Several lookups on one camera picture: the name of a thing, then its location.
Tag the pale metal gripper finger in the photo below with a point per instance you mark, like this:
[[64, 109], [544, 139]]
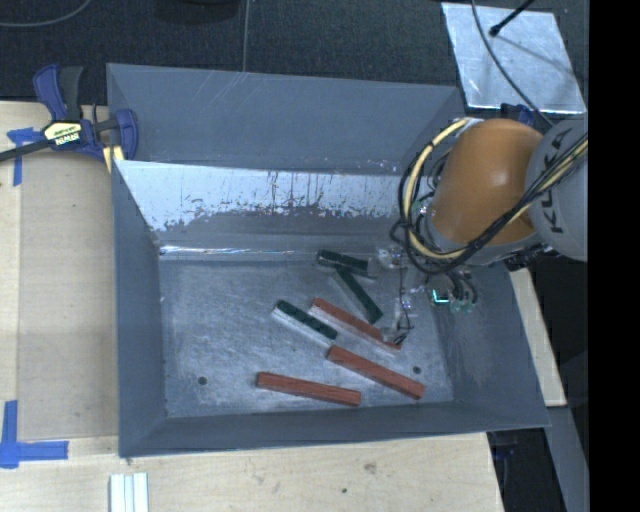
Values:
[[399, 320], [384, 260]]

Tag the dark green flat block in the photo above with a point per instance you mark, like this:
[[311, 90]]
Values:
[[306, 322], [361, 296], [342, 260]]

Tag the red-brown flat block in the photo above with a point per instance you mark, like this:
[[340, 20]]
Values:
[[350, 322], [307, 388], [375, 371]]

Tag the grey metal bin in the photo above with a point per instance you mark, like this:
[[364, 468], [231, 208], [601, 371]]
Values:
[[225, 320]]

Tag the pale wood flat board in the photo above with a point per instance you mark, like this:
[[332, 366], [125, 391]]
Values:
[[65, 300]]

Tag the black cylinder on white bracket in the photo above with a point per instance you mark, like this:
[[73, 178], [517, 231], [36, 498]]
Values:
[[530, 256]]

